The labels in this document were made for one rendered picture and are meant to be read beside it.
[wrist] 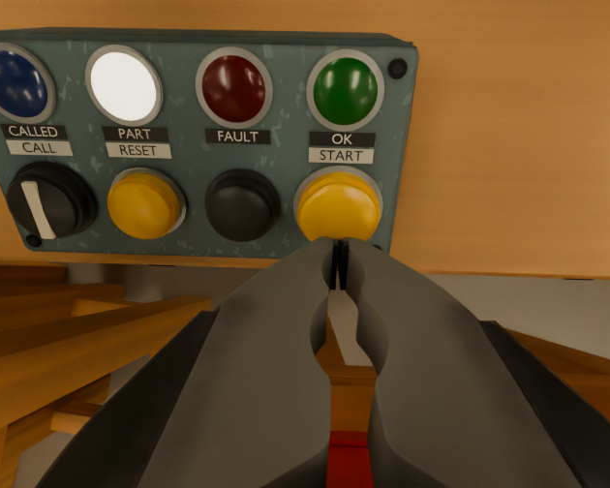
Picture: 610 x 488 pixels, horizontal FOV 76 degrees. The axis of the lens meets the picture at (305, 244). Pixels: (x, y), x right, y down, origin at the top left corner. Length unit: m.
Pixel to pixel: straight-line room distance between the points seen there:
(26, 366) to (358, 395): 0.33
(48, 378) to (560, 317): 1.14
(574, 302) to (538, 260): 1.09
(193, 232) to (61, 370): 0.39
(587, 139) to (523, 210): 0.04
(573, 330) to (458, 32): 1.13
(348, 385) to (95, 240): 0.18
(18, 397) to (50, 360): 0.05
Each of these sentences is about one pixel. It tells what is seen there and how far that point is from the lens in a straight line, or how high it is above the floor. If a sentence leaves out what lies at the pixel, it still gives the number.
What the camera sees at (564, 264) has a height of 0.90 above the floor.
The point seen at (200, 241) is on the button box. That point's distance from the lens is 0.16.
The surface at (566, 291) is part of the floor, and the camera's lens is 1.27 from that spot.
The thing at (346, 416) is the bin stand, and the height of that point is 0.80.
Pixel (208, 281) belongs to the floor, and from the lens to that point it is 1.11.
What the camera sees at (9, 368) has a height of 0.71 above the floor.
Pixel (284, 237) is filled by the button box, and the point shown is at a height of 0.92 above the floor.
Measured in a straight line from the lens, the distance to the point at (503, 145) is 0.20.
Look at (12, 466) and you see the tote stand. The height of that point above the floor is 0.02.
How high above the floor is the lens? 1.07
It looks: 86 degrees down
